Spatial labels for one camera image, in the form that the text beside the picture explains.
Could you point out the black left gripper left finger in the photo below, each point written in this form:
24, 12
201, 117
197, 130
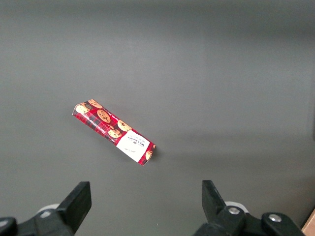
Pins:
73, 209

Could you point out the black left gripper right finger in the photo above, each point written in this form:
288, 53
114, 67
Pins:
216, 211

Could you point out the light wooden drawer cabinet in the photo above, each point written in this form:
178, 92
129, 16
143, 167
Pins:
310, 227

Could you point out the red tartan cookie box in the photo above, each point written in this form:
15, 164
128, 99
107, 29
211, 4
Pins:
110, 123

